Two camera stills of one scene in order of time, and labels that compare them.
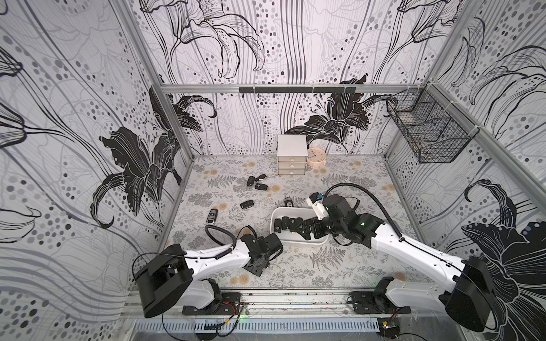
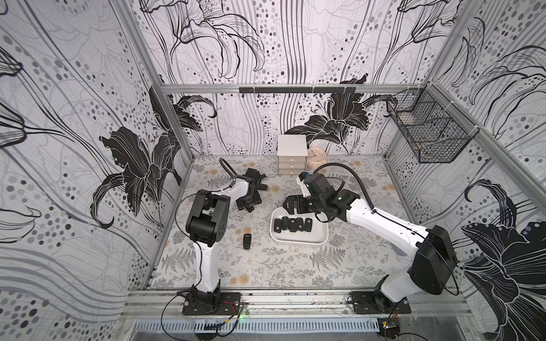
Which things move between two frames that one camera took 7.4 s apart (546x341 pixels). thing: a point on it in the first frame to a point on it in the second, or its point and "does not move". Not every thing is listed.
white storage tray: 294,236 does not move
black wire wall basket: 434,128 does not move
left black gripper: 258,271 to 254,201
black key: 285,222 does not move
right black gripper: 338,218 to 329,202
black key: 277,225 does not move
